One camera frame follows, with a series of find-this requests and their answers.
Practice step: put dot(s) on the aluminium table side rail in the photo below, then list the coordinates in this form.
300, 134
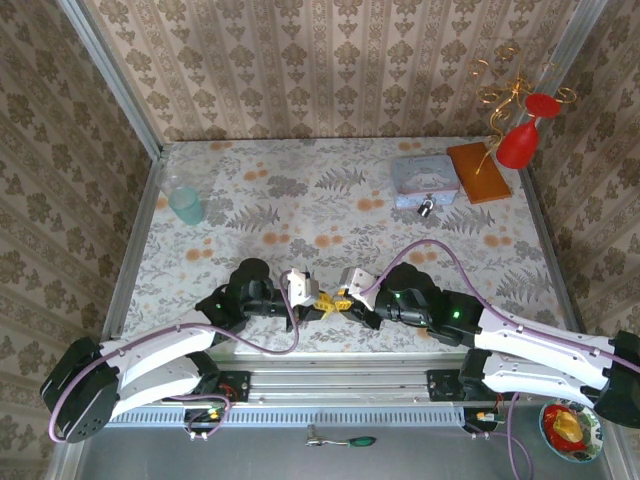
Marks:
552, 245
132, 250

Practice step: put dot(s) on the red and yellow toy food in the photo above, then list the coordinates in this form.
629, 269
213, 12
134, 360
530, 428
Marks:
562, 425

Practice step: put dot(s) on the teal plastic cup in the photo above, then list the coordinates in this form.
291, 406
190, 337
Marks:
186, 206

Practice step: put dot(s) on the clear plastic cup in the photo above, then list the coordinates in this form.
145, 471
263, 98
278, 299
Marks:
169, 179

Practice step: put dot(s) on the small black padlock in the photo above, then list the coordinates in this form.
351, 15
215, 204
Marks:
426, 208

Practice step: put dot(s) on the patterned bowl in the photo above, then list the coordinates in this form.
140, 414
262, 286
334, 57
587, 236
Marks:
592, 440

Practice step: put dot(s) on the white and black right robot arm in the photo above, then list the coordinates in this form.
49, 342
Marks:
530, 345

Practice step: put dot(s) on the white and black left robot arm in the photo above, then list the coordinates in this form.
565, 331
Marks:
160, 350

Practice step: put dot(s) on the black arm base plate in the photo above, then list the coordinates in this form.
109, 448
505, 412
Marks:
235, 382
442, 385

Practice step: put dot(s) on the floral tablecloth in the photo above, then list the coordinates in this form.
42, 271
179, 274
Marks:
325, 215

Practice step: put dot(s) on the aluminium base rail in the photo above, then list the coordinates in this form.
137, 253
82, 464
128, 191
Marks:
340, 382

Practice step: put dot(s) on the red plastic goblet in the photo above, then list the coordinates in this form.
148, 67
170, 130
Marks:
515, 145

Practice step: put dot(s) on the aluminium frame post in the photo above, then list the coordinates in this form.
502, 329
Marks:
565, 75
112, 75

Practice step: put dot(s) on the orange flat board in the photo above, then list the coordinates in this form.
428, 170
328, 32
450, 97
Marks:
479, 172

